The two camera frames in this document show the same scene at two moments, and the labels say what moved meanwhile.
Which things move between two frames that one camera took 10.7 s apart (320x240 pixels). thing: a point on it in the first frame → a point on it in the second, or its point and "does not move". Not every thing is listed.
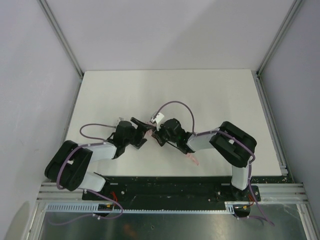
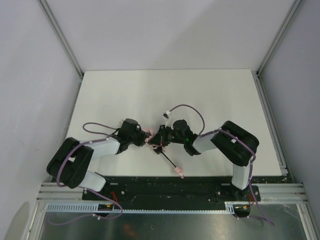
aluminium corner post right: (289, 14) does not move
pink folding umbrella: (190, 155) → (158, 149)
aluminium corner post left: (61, 37) does not move
